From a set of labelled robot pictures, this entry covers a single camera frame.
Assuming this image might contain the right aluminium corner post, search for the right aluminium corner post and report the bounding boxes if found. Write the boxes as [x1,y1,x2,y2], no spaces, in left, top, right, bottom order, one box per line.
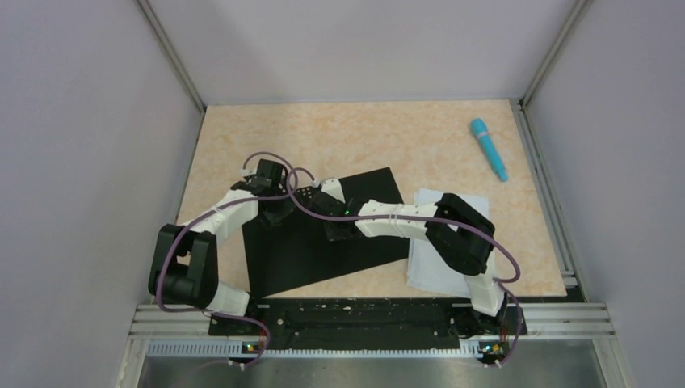
[519,0,594,111]

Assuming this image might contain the left aluminium corner post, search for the left aluminium corner post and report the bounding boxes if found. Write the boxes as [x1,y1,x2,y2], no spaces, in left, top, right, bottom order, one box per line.
[133,0,207,115]

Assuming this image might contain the white slotted cable duct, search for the white slotted cable duct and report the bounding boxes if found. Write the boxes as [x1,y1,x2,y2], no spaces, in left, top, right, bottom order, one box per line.
[146,339,483,359]

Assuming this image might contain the aluminium corner post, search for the aluminium corner post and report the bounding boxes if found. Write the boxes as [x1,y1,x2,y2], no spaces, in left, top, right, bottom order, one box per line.
[519,0,594,111]
[133,0,207,115]

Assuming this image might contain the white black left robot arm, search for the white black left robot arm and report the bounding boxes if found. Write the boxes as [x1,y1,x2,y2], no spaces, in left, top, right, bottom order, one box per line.
[148,159,292,317]

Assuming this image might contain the aluminium front rail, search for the aluminium front rail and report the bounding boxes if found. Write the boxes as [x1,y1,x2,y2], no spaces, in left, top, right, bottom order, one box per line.
[128,303,615,340]

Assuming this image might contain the white A4 file folder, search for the white A4 file folder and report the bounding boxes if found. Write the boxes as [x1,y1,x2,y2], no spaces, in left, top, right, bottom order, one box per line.
[242,167,413,300]

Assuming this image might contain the blue marker pen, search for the blue marker pen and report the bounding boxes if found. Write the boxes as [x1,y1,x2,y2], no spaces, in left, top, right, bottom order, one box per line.
[470,118,508,182]

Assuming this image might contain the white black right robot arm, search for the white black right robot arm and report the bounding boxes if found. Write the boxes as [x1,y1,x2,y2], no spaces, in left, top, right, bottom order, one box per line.
[305,179,507,320]

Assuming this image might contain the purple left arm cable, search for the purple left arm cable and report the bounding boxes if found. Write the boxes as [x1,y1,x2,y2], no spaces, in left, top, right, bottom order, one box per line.
[155,151,317,370]

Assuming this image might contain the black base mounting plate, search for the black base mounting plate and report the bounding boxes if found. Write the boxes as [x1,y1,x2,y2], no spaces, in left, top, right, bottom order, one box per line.
[208,297,527,350]

